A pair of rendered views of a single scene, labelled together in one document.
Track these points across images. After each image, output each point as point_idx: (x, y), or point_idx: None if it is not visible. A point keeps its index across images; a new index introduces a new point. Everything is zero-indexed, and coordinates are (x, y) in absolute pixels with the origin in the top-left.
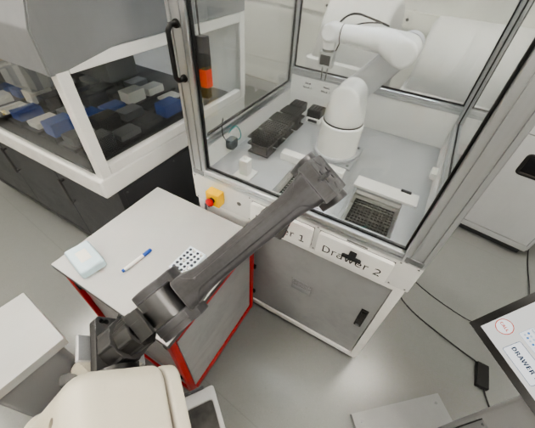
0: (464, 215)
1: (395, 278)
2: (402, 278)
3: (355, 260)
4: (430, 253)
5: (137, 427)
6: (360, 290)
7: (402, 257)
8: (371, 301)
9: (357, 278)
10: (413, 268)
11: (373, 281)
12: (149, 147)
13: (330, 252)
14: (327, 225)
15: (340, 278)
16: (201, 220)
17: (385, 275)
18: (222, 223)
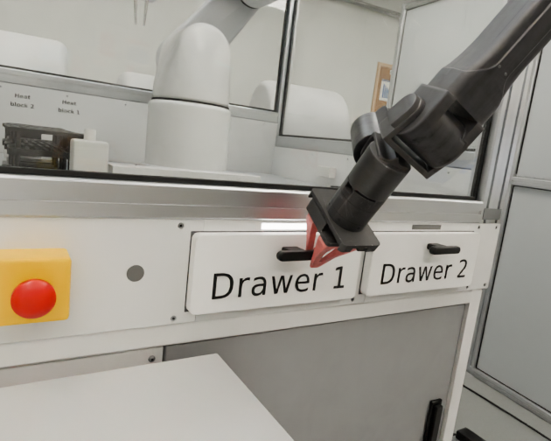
0: (526, 94)
1: (474, 269)
2: (481, 262)
3: (454, 247)
4: (502, 184)
5: None
6: (426, 353)
7: (479, 214)
8: (442, 364)
9: (421, 322)
10: (491, 227)
11: (442, 309)
12: None
13: (395, 276)
14: (378, 210)
15: (394, 352)
16: None
17: (472, 265)
18: (88, 388)
